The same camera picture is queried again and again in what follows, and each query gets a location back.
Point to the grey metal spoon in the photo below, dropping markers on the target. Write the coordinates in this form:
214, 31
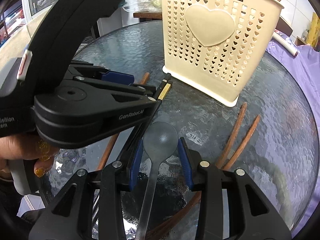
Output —
160, 142

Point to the cream plastic utensil basket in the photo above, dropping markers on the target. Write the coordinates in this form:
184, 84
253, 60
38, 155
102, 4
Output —
216, 45

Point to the purple floral cloth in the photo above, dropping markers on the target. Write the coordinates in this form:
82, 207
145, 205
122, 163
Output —
302, 62

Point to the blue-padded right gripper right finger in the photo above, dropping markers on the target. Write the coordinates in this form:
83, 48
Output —
186, 166

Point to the brown chopstick on table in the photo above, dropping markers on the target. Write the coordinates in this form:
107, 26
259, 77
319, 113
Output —
222, 158
243, 144

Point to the left hand with gold nails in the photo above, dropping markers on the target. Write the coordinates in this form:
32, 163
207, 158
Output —
26, 147

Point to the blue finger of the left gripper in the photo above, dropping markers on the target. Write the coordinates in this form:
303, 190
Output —
118, 77

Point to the dark wooden sink counter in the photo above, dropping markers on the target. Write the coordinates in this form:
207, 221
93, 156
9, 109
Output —
148, 15

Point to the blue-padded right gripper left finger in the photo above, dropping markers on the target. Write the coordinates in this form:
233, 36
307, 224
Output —
134, 170

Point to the black gold-tipped chopstick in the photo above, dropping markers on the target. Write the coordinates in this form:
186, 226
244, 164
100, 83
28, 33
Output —
127, 152

